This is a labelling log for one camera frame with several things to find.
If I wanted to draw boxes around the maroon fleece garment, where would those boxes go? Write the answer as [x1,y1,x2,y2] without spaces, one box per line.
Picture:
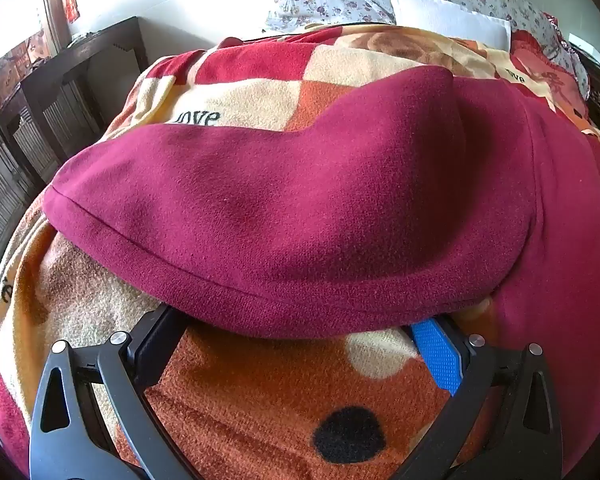
[43,66,600,469]

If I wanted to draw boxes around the dark wooden side table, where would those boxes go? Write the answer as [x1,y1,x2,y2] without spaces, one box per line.
[0,16,148,188]

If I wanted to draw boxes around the red heart cushion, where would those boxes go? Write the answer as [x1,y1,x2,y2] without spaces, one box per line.
[510,30,591,119]

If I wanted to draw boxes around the white pillow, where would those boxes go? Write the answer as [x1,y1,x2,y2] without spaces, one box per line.
[390,0,512,52]

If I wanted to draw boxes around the red wall tag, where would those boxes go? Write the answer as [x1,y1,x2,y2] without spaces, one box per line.
[64,0,80,24]

